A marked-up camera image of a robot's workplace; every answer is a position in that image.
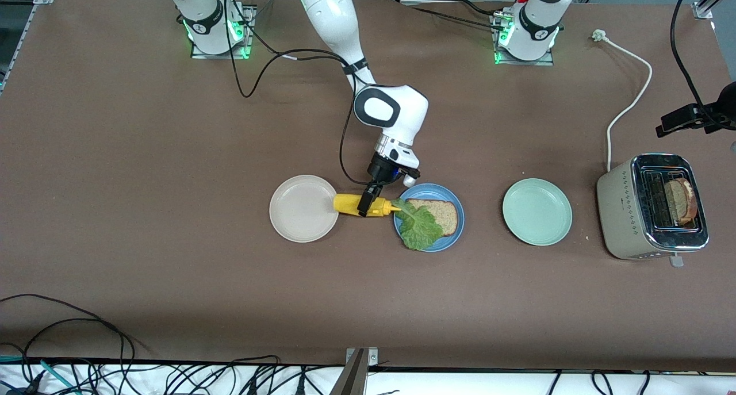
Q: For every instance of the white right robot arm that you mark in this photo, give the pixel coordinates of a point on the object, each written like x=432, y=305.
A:
x=333, y=15

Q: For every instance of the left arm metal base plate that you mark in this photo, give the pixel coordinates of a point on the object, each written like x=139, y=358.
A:
x=523, y=62

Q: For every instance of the yellow squeeze bottle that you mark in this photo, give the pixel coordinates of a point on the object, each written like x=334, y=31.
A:
x=348, y=203

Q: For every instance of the aluminium frame post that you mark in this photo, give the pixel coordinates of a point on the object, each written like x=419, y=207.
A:
x=355, y=378

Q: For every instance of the light brown bread slice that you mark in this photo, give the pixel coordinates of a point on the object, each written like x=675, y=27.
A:
x=445, y=214

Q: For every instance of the dark crust bread slice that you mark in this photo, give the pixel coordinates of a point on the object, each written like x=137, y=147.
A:
x=681, y=202

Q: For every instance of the beige metal toaster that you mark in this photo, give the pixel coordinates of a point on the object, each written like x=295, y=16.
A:
x=624, y=217

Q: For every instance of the pale green plate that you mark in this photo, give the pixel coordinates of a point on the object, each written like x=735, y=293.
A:
x=537, y=212

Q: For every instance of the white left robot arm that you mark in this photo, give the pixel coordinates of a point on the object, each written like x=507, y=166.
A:
x=532, y=33

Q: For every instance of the blue plate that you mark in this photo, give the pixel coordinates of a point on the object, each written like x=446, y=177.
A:
x=454, y=240

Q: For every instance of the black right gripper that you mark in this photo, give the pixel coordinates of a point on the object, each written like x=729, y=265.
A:
x=380, y=168

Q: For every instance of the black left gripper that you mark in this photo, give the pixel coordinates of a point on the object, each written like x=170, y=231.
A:
x=727, y=106

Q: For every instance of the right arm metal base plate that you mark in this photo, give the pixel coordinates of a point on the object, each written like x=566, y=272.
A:
x=248, y=38

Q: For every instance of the white lower shelf board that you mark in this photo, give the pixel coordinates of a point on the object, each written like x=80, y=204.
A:
x=460, y=383

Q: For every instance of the white plate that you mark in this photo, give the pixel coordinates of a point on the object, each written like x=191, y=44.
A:
x=304, y=208

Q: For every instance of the green lettuce leaf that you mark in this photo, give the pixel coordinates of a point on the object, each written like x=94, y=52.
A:
x=420, y=228

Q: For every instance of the slanted aluminium profile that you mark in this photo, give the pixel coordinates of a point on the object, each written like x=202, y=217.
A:
x=710, y=1
x=20, y=33

